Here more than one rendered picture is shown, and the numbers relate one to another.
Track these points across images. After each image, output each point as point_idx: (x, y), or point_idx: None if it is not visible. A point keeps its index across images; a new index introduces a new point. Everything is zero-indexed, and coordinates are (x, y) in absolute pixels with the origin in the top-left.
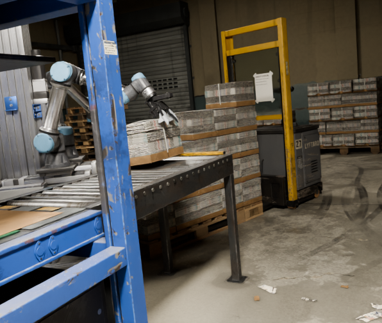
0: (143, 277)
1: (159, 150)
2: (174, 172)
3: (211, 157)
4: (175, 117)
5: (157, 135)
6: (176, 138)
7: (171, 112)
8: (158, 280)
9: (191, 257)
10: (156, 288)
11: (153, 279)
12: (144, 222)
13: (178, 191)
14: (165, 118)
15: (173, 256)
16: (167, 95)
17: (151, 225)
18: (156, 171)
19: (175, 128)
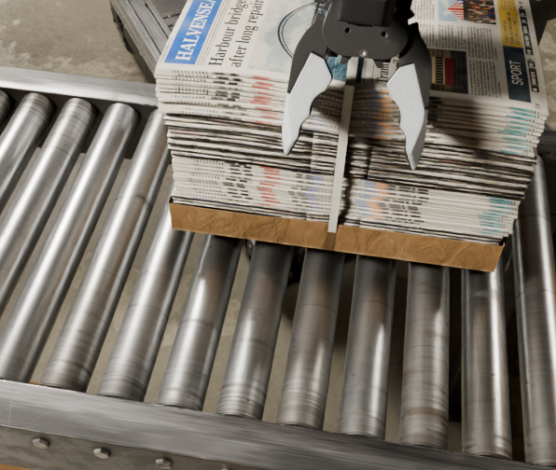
0: (401, 343)
1: (260, 207)
2: (46, 376)
3: (543, 421)
4: (405, 135)
5: (277, 149)
6: (471, 200)
7: (401, 93)
8: (389, 391)
9: None
10: (339, 405)
11: (390, 375)
12: None
13: None
14: (284, 119)
15: None
16: (332, 2)
17: None
18: (140, 278)
19: (491, 160)
